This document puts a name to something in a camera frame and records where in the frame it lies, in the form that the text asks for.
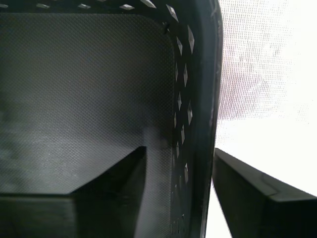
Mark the white woven table cover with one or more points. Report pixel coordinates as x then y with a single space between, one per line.
260 62

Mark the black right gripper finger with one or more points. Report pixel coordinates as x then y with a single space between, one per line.
74 215
267 215

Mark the black perforated plastic basket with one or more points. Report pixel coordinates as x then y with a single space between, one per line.
74 74

